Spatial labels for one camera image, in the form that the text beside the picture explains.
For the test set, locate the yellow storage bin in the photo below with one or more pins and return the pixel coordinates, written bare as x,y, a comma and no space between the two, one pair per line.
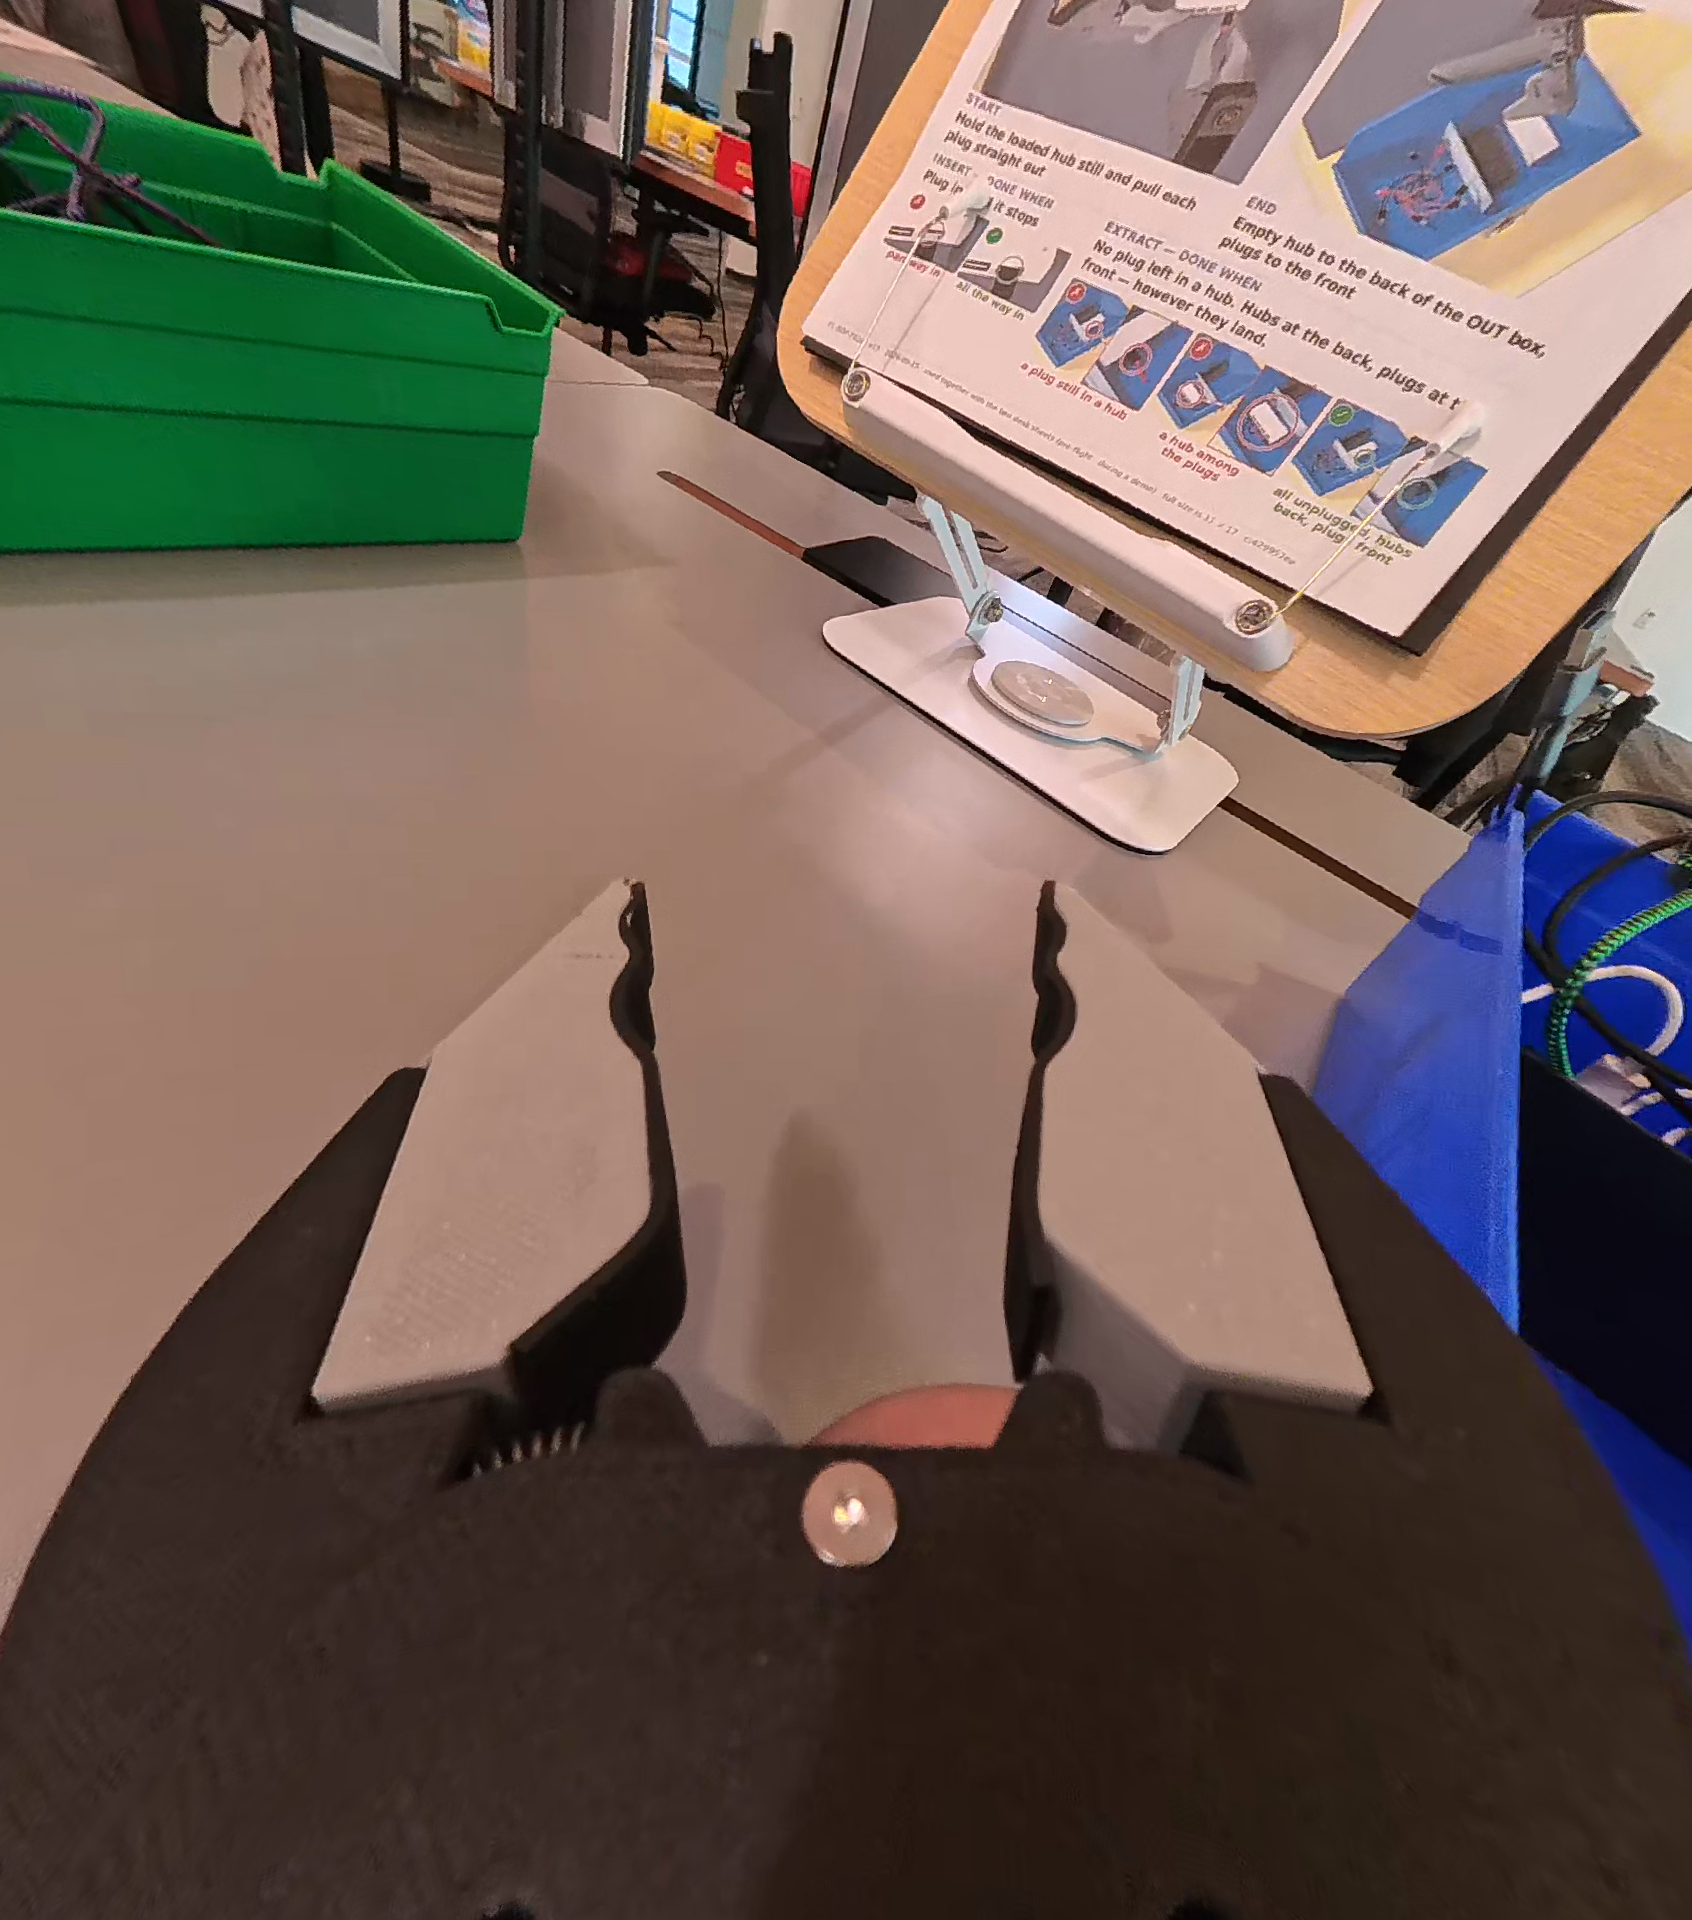
678,133

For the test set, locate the grey framed panel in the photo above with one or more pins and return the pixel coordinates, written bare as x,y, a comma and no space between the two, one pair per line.
353,32

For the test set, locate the black office chair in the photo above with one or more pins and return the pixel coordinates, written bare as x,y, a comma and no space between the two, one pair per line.
578,211

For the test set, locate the black flat slab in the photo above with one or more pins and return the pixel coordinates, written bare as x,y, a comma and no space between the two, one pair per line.
876,570

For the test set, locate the white metal document stand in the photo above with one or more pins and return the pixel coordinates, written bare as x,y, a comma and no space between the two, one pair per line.
1085,778

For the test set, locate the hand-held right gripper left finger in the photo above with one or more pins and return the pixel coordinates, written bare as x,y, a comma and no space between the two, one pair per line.
504,1215

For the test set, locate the wooden stand board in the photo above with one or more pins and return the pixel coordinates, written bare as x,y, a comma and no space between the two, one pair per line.
1535,590

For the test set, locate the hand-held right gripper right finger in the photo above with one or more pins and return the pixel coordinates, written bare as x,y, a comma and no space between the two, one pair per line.
1176,1201

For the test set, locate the black bin divider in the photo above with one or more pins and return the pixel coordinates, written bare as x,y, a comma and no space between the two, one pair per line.
1658,1276

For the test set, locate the stacked green plastic bins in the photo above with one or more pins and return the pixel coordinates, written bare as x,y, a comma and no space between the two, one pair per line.
186,451

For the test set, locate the blue plastic bin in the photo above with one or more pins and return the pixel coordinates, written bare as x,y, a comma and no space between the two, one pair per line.
1432,1053

